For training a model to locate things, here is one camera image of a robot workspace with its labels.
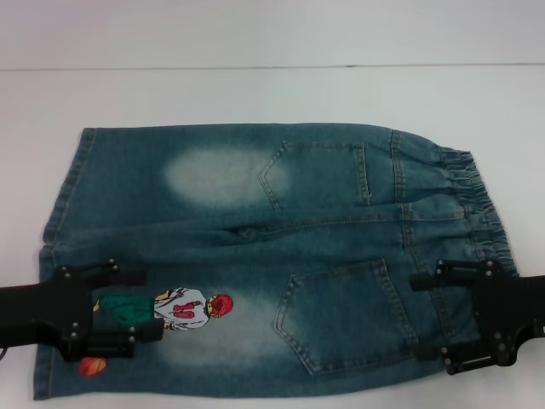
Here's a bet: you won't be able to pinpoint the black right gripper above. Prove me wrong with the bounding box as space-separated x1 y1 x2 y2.
408 258 545 377

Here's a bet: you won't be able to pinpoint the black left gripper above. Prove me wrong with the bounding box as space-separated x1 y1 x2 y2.
0 257 165 364

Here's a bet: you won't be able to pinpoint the blue denim shorts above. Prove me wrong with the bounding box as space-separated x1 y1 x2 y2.
37 125 521 409

